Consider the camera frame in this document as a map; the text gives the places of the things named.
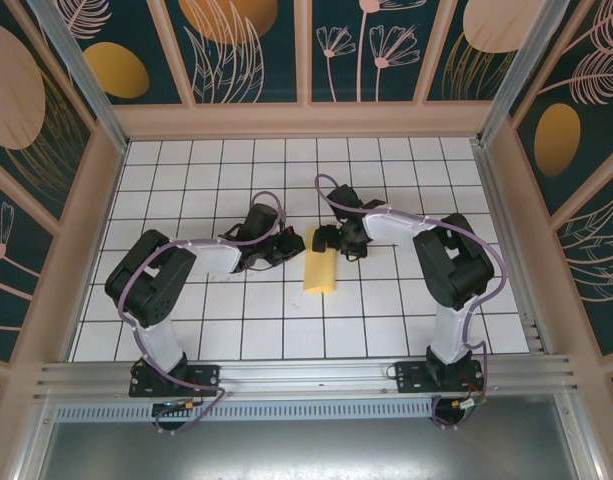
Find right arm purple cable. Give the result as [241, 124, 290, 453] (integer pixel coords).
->
[314, 173, 507, 431]

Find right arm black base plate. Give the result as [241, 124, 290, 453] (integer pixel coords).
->
[394, 360, 487, 396]

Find aluminium frame post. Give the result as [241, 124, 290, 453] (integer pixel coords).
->
[473, 0, 572, 147]
[28, 0, 131, 154]

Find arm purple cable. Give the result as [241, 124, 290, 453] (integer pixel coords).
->
[116, 192, 287, 436]
[314, 173, 507, 431]

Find aluminium mounting rail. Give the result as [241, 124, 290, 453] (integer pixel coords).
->
[33, 353, 580, 402]

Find aluminium side rail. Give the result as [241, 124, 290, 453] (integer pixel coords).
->
[473, 142, 555, 357]

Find grey metal sheet panel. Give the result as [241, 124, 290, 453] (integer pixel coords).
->
[35, 419, 602, 480]

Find yellow cloth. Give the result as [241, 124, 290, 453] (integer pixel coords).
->
[301, 227, 339, 296]

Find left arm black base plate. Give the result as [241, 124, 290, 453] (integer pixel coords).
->
[128, 362, 222, 400]

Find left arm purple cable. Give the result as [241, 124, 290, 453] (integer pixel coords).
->
[116, 192, 287, 436]

